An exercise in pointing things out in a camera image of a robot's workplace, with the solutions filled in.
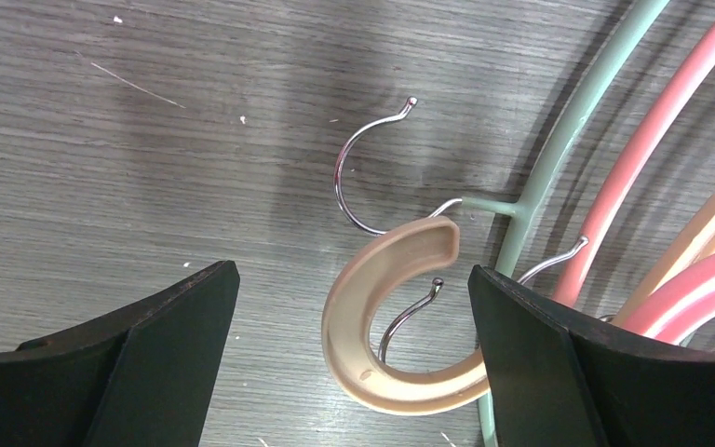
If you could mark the thick pink plastic hanger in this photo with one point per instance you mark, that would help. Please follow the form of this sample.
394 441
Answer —
678 308

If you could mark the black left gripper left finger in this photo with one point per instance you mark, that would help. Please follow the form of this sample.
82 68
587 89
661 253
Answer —
142 375

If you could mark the green wire hanger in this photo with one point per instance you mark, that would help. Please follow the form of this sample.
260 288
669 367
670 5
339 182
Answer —
557 146

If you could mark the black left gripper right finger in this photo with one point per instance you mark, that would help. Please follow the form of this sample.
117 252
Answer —
562 378

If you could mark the beige plastic hanger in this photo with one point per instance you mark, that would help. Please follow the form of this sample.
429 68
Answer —
403 253

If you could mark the thin pink wire hanger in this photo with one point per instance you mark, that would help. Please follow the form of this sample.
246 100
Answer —
696 239

